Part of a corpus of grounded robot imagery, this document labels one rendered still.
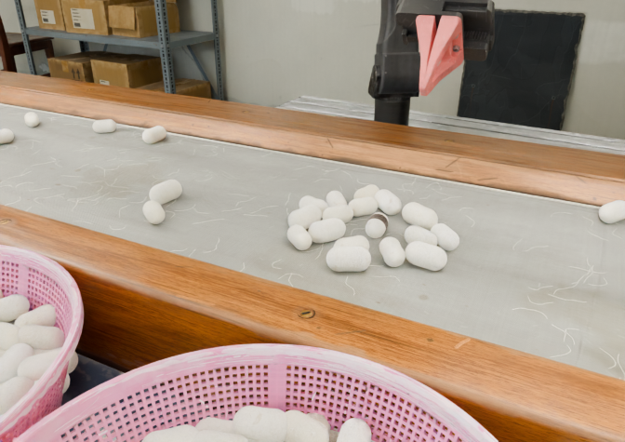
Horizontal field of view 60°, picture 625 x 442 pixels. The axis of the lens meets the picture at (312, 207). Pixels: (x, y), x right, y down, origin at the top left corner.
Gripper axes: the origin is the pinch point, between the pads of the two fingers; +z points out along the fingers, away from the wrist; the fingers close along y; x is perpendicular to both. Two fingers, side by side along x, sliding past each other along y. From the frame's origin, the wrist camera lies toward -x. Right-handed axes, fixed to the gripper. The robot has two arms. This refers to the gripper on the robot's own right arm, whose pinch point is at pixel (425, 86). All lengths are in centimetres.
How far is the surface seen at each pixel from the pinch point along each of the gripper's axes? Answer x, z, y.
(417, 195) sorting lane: 6.8, 9.5, 1.0
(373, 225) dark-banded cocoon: -2.0, 17.3, 0.1
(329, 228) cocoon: -3.6, 19.1, -3.2
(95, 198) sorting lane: -3.5, 21.8, -30.2
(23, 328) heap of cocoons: -16.4, 36.0, -17.1
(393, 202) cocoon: 1.4, 13.2, 0.3
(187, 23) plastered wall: 154, -137, -192
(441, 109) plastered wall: 170, -112, -41
